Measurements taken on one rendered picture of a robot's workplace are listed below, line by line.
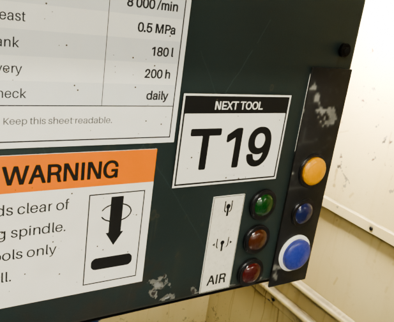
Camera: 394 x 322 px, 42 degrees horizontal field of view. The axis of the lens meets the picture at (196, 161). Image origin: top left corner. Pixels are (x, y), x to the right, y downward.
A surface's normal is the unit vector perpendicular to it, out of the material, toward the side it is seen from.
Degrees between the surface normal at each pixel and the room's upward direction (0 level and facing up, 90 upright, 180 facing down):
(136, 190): 90
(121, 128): 90
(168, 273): 90
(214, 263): 90
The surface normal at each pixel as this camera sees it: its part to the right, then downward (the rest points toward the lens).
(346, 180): -0.85, 0.05
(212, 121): 0.51, 0.33
